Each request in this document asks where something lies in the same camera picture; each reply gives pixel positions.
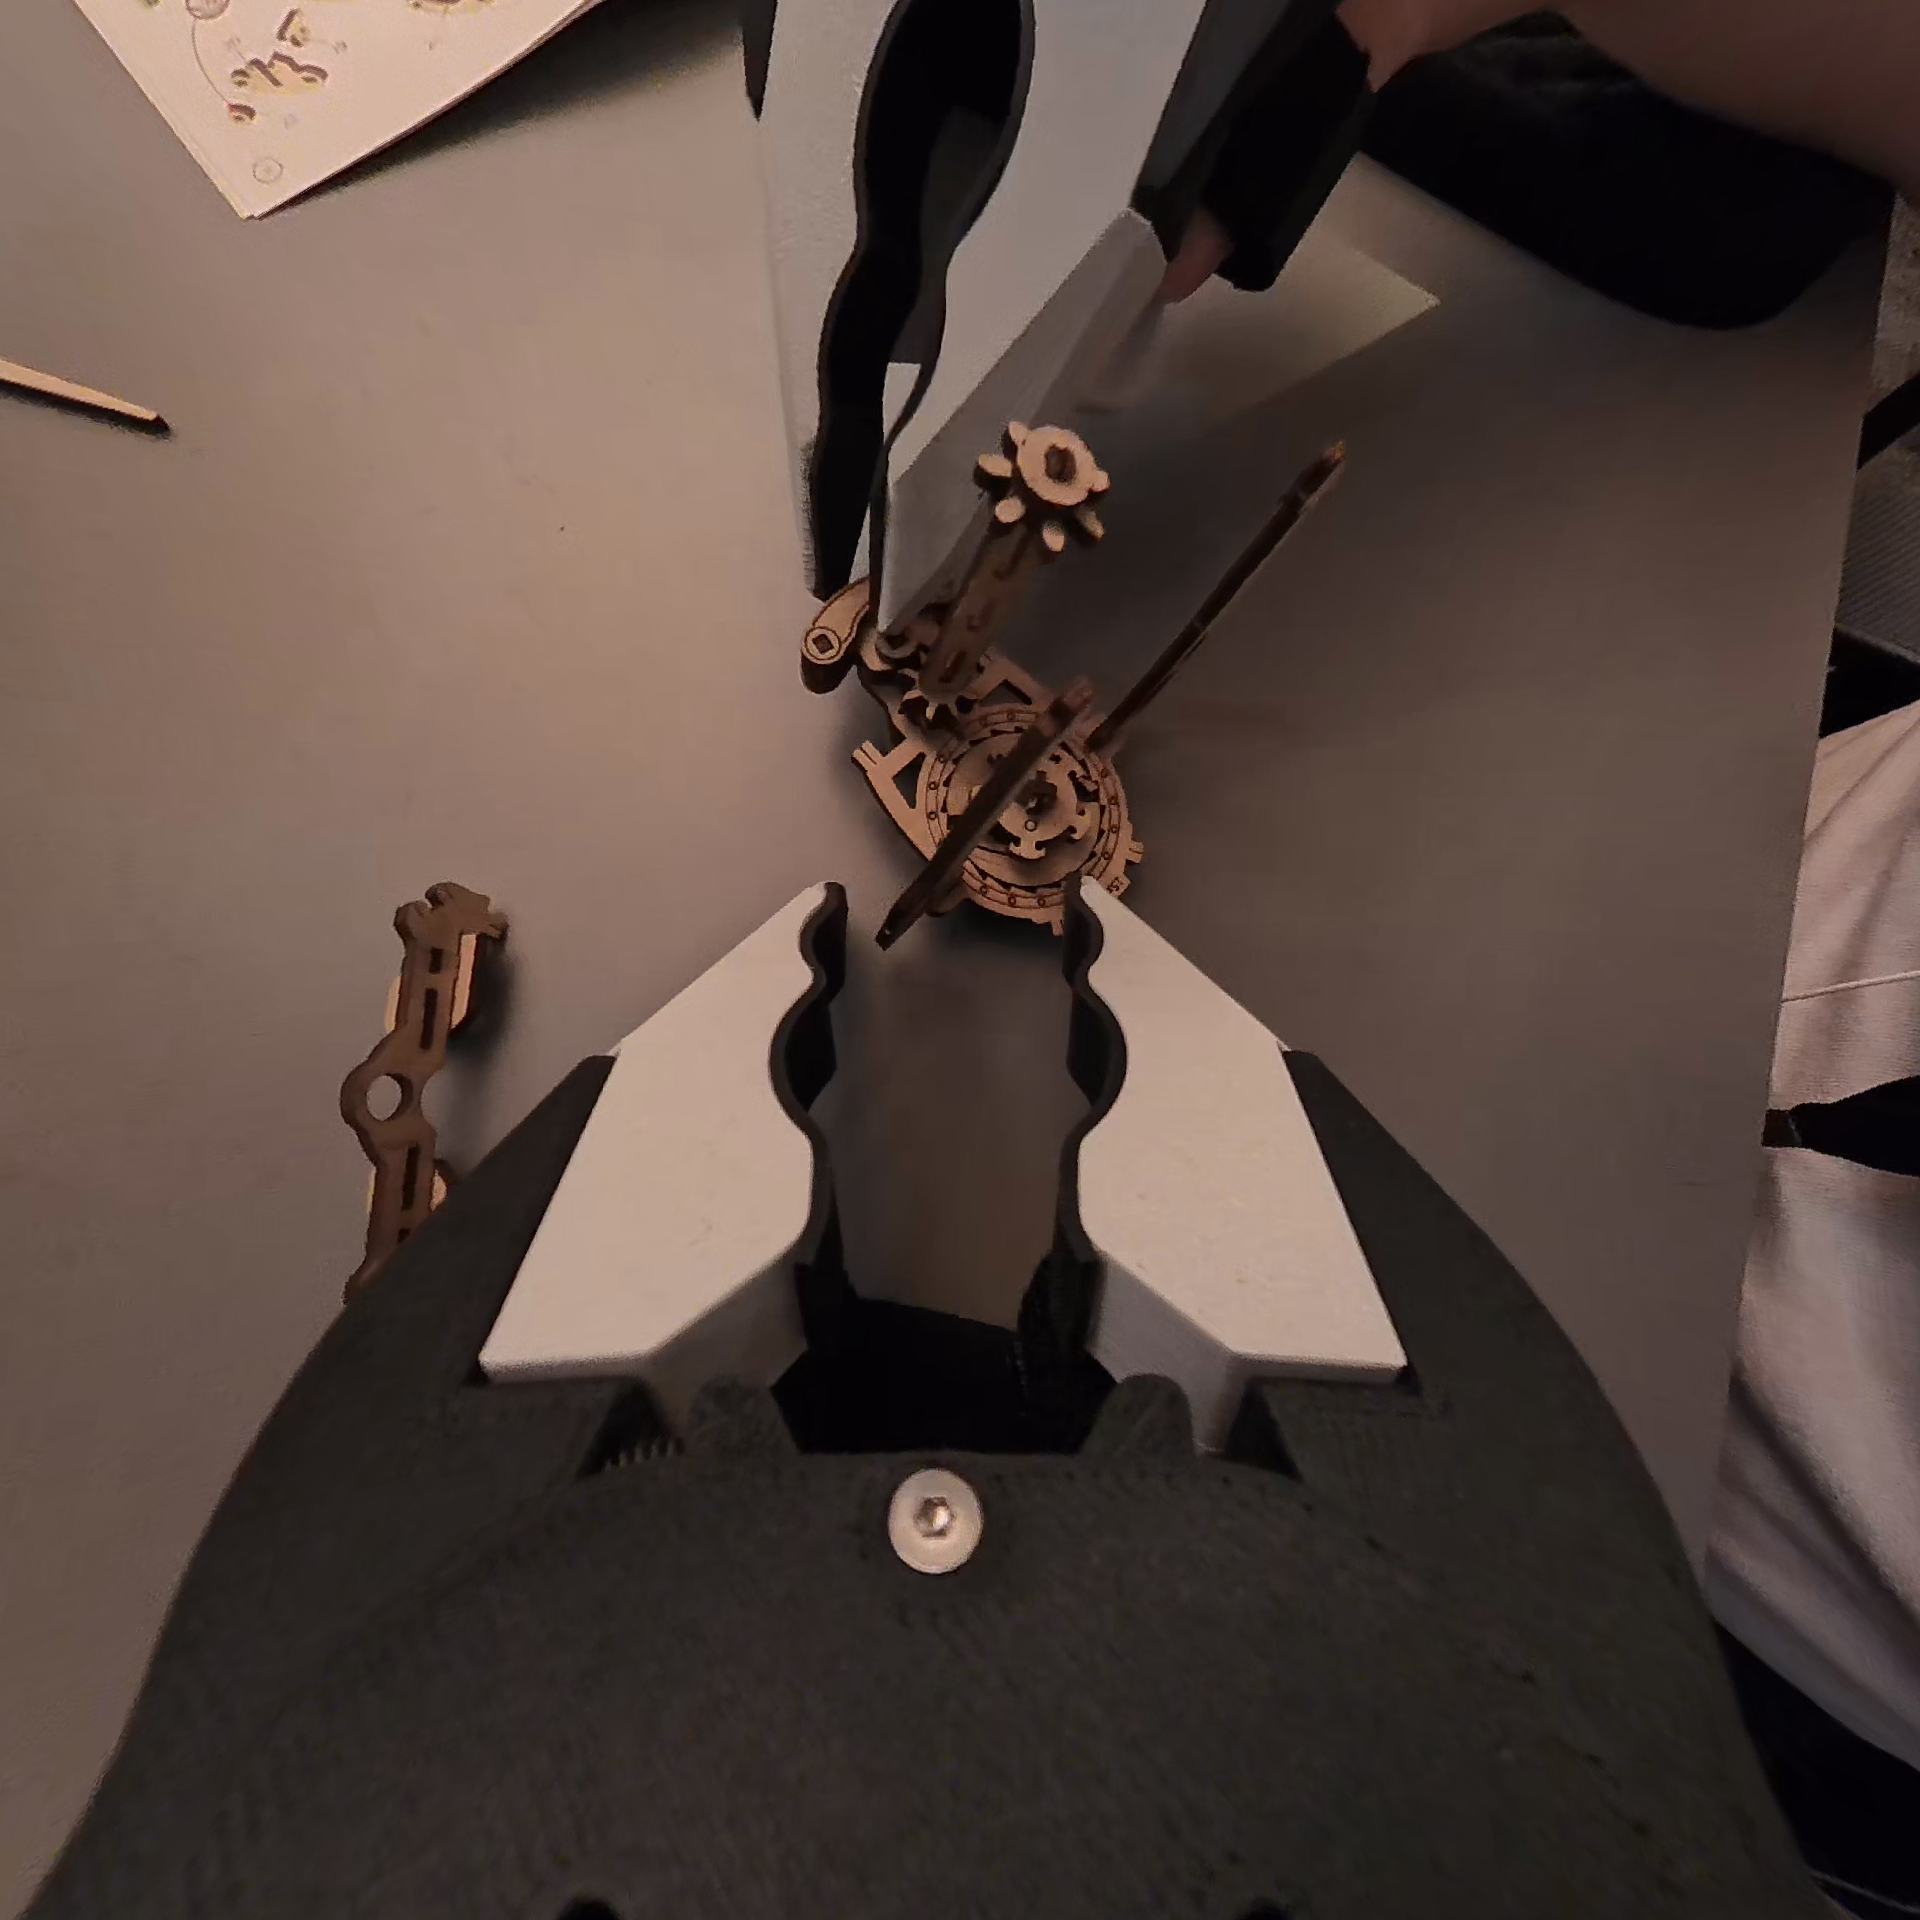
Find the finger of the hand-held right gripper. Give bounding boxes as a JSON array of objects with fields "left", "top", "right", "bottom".
[
  {"left": 881, "top": 0, "right": 1446, "bottom": 637},
  {"left": 743, "top": 0, "right": 1038, "bottom": 598}
]

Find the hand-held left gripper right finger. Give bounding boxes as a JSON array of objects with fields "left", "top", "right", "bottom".
[{"left": 1057, "top": 877, "right": 1412, "bottom": 1455}]

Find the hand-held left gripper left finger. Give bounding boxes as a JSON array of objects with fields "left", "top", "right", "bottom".
[{"left": 476, "top": 878, "right": 852, "bottom": 1421}]

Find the slotted wooden part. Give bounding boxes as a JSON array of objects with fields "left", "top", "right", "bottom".
[{"left": 337, "top": 882, "right": 512, "bottom": 1308}]

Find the wooden gear model assembly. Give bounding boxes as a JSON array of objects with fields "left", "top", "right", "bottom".
[{"left": 797, "top": 420, "right": 1348, "bottom": 959}]

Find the person's right forearm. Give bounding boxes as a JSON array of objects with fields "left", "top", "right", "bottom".
[{"left": 1331, "top": 0, "right": 1920, "bottom": 204}]

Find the wooden puzzle parts sheet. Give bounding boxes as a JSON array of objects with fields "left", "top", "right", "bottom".
[{"left": 71, "top": 0, "right": 601, "bottom": 221}]

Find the person's right hand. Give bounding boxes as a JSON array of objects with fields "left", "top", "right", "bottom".
[{"left": 1161, "top": 207, "right": 1243, "bottom": 307}]

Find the black textured pad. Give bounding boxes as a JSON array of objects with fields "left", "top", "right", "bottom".
[{"left": 1355, "top": 31, "right": 1895, "bottom": 330}]

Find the person's white shirt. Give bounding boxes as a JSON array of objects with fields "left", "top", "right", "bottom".
[{"left": 1701, "top": 702, "right": 1920, "bottom": 1773}]

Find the pointed wooden stick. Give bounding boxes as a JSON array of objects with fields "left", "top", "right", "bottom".
[{"left": 0, "top": 356, "right": 170, "bottom": 439}]

